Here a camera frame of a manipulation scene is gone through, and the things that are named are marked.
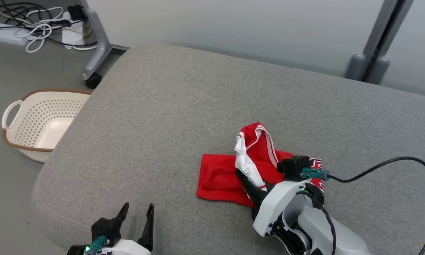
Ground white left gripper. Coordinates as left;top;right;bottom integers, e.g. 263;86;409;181
98;202;155;255

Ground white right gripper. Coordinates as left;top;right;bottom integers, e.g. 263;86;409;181
235;168;313;237

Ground red shirt white striped cuffs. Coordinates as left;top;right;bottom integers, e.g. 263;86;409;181
197;122;325;208

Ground cream perforated laundry basket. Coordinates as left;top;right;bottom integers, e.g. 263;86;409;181
1;89;92;163

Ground black caster wheel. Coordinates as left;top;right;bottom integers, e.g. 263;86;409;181
85;73;102;89

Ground grey partition end leg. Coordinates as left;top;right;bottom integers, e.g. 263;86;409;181
81;0;113;80

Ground white adapter box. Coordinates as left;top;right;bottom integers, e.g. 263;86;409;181
61;12;87;46

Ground black power adapter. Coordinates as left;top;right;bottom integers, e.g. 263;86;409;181
67;4;89;22

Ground white power strip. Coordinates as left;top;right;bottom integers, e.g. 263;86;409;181
0;23;29;46

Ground left green connector cable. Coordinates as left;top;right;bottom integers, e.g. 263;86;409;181
84;235;109;255

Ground right green connector black cable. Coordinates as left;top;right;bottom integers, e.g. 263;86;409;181
300;156;425;255

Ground grey partition post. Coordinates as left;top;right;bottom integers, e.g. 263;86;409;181
345;0;401;80
368;0;417;85

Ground white coiled cable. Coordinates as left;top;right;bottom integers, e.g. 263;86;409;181
15;6;65;53

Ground tangle of cables and power strip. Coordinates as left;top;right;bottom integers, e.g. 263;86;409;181
0;2;98;48

